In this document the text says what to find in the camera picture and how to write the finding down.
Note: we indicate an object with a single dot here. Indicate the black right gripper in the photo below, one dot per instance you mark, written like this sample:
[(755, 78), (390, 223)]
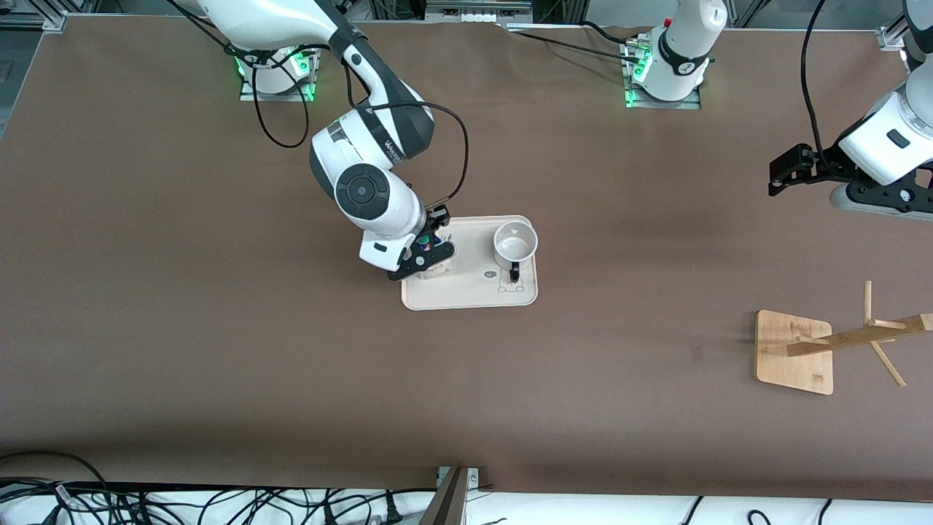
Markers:
[(438, 219)]

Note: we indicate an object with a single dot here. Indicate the aluminium profile beam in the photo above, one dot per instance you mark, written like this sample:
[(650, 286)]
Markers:
[(448, 503)]

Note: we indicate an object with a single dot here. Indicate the cream plastic serving tray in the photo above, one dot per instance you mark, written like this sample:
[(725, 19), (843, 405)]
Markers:
[(474, 293)]

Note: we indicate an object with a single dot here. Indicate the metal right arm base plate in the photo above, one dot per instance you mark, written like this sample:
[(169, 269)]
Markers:
[(251, 93)]

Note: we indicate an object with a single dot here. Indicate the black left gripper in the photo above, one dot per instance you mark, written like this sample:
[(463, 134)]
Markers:
[(815, 166)]

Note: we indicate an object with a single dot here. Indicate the aluminium table corner bracket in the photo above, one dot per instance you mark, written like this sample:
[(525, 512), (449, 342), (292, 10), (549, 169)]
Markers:
[(893, 38), (51, 22)]

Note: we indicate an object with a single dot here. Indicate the wooden cup rack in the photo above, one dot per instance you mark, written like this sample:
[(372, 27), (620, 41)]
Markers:
[(794, 351)]

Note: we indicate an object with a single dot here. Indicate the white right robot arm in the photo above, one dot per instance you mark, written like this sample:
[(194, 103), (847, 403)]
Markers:
[(364, 189)]

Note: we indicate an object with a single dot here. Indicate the grey power strip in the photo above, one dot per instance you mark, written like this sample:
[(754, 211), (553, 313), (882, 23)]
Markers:
[(477, 9)]

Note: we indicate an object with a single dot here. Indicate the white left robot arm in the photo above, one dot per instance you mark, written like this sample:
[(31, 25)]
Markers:
[(681, 44)]

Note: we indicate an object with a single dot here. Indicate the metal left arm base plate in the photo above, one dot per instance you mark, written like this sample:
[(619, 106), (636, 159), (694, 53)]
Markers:
[(692, 103)]

